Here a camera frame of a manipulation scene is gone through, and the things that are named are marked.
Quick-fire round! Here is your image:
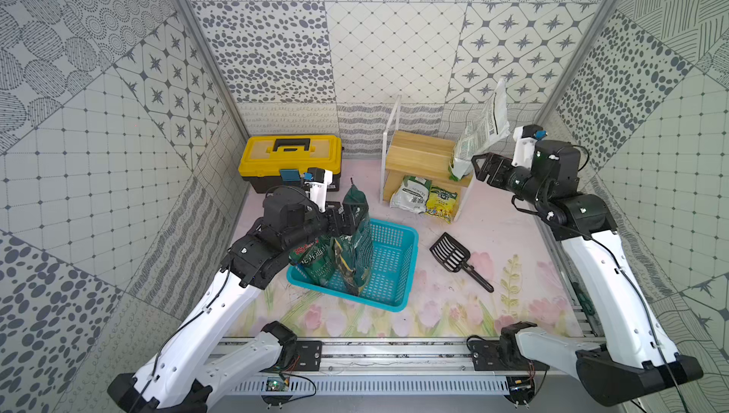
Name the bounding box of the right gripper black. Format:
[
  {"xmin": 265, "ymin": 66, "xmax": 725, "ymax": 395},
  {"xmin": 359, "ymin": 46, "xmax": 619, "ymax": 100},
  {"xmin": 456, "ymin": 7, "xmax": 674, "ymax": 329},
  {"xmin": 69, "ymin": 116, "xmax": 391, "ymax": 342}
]
[{"xmin": 472, "ymin": 152, "xmax": 548, "ymax": 210}]

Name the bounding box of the colourful green fertilizer bag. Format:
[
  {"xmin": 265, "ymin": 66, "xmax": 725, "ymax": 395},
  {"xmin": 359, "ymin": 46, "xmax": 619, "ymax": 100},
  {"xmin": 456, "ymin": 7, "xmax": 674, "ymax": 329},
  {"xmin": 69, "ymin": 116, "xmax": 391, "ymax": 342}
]
[{"xmin": 289, "ymin": 236, "xmax": 336, "ymax": 287}]

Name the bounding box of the tall dark green fertilizer bag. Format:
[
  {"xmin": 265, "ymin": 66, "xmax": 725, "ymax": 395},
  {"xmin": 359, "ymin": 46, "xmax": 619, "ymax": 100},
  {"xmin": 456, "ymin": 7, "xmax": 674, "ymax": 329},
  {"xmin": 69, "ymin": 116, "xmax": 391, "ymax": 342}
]
[{"xmin": 333, "ymin": 182, "xmax": 374, "ymax": 296}]

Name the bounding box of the yellow small fertilizer bag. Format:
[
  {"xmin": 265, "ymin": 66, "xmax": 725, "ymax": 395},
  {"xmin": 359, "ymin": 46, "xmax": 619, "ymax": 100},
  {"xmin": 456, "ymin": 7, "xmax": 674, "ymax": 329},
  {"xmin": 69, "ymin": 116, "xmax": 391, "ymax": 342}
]
[{"xmin": 425, "ymin": 186, "xmax": 458, "ymax": 223}]

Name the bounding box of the clear white fertilizer bag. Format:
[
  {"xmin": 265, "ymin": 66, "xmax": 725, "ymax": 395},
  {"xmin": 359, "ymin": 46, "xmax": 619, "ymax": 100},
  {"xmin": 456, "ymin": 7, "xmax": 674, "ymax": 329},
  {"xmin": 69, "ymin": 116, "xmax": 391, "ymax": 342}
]
[{"xmin": 448, "ymin": 78, "xmax": 511, "ymax": 181}]

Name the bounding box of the white green small fertilizer bag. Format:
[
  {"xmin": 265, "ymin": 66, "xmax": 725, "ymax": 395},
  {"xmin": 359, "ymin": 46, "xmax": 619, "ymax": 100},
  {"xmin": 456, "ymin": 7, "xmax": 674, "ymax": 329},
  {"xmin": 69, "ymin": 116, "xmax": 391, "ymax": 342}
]
[{"xmin": 389, "ymin": 176, "xmax": 432, "ymax": 215}]

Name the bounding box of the teal plastic basket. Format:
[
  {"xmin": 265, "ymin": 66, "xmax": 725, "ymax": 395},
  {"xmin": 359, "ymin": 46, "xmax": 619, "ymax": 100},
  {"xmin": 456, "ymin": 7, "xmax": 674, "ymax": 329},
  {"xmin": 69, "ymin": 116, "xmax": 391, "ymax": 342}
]
[{"xmin": 287, "ymin": 218, "xmax": 419, "ymax": 313}]

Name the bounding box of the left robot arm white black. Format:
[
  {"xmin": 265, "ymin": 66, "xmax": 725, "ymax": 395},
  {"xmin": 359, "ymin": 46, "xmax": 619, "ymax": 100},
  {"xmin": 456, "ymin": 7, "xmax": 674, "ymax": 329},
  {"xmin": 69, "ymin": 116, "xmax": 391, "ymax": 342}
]
[{"xmin": 107, "ymin": 184, "xmax": 362, "ymax": 412}]

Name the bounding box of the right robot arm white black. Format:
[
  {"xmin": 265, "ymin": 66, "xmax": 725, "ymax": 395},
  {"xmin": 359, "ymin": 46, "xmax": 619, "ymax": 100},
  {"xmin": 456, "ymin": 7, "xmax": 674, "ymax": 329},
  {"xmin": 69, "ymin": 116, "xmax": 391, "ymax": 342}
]
[{"xmin": 472, "ymin": 139, "xmax": 704, "ymax": 407}]

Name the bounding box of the black slotted scoop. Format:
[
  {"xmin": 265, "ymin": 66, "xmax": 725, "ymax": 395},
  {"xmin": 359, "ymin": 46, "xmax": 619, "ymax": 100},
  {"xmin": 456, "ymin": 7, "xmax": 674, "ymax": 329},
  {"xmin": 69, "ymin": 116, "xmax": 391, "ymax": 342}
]
[{"xmin": 429, "ymin": 233, "xmax": 495, "ymax": 293}]

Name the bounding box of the yellow black toolbox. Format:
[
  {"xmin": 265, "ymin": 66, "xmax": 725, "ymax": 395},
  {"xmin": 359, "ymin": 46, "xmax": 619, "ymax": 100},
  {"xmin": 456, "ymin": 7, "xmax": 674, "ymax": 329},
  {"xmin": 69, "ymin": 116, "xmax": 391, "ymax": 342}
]
[{"xmin": 238, "ymin": 135, "xmax": 343, "ymax": 194}]

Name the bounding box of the left controller board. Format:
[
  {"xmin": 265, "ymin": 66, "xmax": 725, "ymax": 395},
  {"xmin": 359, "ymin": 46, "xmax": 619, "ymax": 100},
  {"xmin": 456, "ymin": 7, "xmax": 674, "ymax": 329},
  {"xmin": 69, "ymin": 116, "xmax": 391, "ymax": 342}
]
[{"xmin": 261, "ymin": 376, "xmax": 293, "ymax": 408}]

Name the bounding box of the controller board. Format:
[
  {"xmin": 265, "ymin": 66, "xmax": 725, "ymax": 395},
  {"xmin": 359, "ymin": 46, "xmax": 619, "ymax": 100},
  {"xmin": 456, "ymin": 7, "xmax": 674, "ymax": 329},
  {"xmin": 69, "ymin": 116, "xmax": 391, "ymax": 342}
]
[
  {"xmin": 261, "ymin": 376, "xmax": 293, "ymax": 408},
  {"xmin": 505, "ymin": 377, "xmax": 536, "ymax": 408}
]

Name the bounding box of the right controller board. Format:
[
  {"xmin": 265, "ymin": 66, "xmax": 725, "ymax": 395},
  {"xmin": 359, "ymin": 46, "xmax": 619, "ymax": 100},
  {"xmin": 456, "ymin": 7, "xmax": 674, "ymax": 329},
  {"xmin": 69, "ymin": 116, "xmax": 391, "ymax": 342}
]
[{"xmin": 505, "ymin": 377, "xmax": 536, "ymax": 408}]

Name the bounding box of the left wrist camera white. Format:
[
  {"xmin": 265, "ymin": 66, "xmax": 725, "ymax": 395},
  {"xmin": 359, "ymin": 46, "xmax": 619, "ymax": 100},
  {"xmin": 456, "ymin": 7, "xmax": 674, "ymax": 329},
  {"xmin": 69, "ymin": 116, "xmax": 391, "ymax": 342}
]
[{"xmin": 303, "ymin": 167, "xmax": 333, "ymax": 213}]

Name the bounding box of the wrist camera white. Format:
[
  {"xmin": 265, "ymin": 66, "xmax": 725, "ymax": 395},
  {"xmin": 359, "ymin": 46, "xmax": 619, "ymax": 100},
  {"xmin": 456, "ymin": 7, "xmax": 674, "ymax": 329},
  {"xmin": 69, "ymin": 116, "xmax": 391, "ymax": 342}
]
[
  {"xmin": 303, "ymin": 167, "xmax": 333, "ymax": 213},
  {"xmin": 512, "ymin": 124, "xmax": 547, "ymax": 169}
]

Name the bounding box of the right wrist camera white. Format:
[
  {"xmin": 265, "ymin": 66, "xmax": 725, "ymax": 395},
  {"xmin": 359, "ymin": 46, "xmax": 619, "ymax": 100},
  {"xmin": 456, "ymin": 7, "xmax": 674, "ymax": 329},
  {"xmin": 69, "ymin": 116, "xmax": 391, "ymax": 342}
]
[{"xmin": 512, "ymin": 124, "xmax": 547, "ymax": 169}]

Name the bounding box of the wooden white frame shelf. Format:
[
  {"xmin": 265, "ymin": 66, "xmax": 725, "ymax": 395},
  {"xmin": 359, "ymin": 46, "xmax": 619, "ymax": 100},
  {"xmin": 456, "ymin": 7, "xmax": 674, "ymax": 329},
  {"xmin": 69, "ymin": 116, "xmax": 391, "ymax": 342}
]
[{"xmin": 380, "ymin": 96, "xmax": 475, "ymax": 222}]

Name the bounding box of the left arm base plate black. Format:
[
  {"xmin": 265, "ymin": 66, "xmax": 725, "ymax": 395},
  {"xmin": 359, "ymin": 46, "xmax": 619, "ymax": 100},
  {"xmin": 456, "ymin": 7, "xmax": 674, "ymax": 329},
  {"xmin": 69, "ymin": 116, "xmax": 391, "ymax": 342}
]
[{"xmin": 273, "ymin": 340, "xmax": 323, "ymax": 372}]

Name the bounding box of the aluminium mounting rail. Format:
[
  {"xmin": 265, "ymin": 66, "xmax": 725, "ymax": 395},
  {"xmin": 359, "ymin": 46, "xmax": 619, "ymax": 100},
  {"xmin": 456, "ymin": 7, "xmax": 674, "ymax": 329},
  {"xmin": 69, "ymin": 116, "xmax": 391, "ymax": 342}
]
[{"xmin": 161, "ymin": 337, "xmax": 633, "ymax": 378}]

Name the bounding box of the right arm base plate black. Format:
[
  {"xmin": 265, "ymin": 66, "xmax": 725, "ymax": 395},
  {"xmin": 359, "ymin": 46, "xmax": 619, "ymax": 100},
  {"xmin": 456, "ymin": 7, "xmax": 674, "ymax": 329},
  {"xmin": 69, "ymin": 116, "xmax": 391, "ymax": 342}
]
[{"xmin": 465, "ymin": 335, "xmax": 550, "ymax": 371}]

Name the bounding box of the grey slotted cable duct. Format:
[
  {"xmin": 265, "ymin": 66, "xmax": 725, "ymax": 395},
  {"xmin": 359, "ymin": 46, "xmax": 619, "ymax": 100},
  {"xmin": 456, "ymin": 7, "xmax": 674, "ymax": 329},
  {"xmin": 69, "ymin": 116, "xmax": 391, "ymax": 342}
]
[{"xmin": 229, "ymin": 374, "xmax": 507, "ymax": 396}]

